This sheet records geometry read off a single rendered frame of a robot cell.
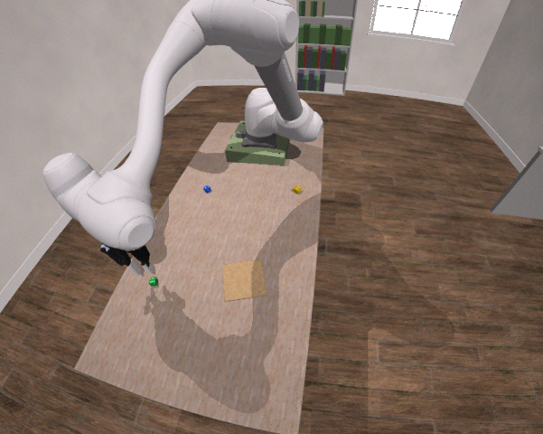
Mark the tan mat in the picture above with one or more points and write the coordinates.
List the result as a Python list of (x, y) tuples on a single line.
[(243, 280)]

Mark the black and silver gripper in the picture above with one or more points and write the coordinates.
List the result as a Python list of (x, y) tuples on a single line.
[(141, 254)]

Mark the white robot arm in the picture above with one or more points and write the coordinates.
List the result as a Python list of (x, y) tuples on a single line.
[(114, 209)]

